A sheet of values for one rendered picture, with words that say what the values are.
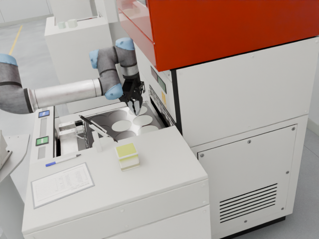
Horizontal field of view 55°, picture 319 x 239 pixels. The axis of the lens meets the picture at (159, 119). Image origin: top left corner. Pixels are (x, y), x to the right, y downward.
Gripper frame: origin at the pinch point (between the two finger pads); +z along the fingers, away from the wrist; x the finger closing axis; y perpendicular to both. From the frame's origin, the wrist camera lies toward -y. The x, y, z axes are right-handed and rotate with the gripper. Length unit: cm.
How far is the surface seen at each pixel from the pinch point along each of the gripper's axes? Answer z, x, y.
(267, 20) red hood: -37, -56, 20
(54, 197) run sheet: 0, 7, -55
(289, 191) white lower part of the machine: 68, -74, 33
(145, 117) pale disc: 7.2, -0.8, 8.3
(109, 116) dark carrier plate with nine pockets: 7.3, 19.2, 6.9
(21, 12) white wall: 70, 585, 558
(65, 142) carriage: 9.2, 32.1, -16.3
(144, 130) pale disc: 7.2, -4.4, -2.6
